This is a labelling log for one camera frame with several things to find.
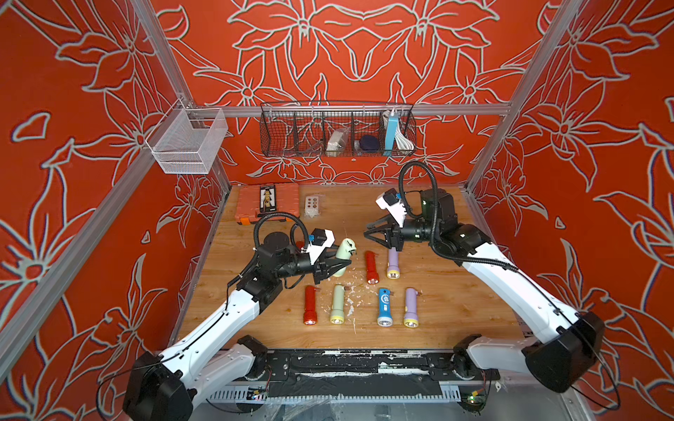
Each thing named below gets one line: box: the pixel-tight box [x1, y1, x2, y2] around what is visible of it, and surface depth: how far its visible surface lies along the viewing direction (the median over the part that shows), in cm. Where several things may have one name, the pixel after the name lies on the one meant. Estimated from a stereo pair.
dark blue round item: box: [359, 135, 380, 151], surface depth 97 cm
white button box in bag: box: [305, 195, 320, 219], surface depth 109 cm
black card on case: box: [259, 184, 277, 214], surface depth 109 cm
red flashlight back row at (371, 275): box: [365, 250, 380, 286], surface depth 93 cm
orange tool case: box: [235, 182, 301, 226], surface depth 111 cm
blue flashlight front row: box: [377, 287, 394, 328], surface depth 83 cm
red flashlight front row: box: [303, 285, 318, 326], surface depth 83 cm
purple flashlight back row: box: [387, 248, 401, 280], surface depth 92 cm
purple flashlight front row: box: [403, 286, 419, 329], surface depth 83 cm
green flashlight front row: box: [329, 284, 345, 325], surface depth 84 cm
